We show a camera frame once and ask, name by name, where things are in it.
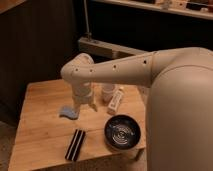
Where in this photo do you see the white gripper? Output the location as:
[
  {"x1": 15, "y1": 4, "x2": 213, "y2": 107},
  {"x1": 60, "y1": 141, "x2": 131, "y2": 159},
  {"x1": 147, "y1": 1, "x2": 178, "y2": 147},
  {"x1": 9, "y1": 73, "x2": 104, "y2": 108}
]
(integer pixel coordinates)
[{"x1": 72, "y1": 83, "x2": 98, "y2": 115}]

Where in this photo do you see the clear plastic cup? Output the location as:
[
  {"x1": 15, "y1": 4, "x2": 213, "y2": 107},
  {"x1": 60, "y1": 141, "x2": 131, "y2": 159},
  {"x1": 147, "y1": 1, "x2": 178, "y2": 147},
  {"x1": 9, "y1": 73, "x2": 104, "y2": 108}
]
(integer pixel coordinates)
[{"x1": 101, "y1": 83, "x2": 115, "y2": 102}]

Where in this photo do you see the black white striped block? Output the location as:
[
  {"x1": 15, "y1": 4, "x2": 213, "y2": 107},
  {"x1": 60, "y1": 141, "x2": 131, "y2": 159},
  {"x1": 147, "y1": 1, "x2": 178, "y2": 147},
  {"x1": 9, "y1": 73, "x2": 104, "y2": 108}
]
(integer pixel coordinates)
[{"x1": 65, "y1": 129, "x2": 86, "y2": 161}]

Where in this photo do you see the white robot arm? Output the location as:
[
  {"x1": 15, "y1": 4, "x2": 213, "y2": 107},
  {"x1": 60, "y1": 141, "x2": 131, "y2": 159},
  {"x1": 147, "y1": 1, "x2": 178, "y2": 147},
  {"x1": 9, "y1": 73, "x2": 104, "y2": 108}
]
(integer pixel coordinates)
[{"x1": 61, "y1": 47, "x2": 213, "y2": 171}]

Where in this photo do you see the blue sponge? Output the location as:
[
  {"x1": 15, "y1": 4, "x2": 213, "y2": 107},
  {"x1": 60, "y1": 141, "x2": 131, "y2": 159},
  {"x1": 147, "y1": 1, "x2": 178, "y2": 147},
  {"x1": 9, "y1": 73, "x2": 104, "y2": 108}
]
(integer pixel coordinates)
[{"x1": 59, "y1": 106, "x2": 78, "y2": 120}]

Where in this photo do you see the dark ceramic bowl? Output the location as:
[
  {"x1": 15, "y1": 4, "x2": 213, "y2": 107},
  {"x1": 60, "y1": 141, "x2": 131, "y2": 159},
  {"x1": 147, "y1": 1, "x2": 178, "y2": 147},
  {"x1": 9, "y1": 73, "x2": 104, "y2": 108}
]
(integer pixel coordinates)
[{"x1": 104, "y1": 114, "x2": 141, "y2": 150}]

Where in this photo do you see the vertical metal pole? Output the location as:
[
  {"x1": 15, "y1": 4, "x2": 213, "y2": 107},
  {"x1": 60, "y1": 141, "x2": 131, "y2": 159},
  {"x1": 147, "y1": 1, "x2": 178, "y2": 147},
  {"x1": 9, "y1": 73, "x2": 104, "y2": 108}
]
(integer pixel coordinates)
[{"x1": 83, "y1": 0, "x2": 92, "y2": 41}]

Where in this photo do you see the wooden shelf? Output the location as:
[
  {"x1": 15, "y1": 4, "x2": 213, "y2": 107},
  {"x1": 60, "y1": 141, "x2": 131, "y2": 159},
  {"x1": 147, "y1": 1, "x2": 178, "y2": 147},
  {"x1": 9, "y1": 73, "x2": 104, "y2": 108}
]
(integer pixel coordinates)
[{"x1": 93, "y1": 0, "x2": 213, "y2": 21}]

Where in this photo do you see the wooden table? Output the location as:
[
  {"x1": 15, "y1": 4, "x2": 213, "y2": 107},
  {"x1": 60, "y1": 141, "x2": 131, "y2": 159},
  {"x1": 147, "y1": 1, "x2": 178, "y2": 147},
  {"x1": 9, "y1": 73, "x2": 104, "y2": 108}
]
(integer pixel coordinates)
[{"x1": 8, "y1": 80, "x2": 147, "y2": 171}]

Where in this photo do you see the white plastic bottle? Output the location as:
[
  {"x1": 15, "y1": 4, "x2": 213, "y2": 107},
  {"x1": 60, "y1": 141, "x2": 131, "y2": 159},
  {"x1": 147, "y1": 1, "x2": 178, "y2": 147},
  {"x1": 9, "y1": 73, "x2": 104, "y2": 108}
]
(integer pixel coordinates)
[{"x1": 107, "y1": 87, "x2": 124, "y2": 115}]

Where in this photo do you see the grey metal beam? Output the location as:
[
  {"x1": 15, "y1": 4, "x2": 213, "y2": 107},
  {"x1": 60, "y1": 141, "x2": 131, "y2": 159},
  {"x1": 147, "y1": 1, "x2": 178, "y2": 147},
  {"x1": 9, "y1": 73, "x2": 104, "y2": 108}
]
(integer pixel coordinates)
[{"x1": 78, "y1": 37, "x2": 144, "y2": 59}]

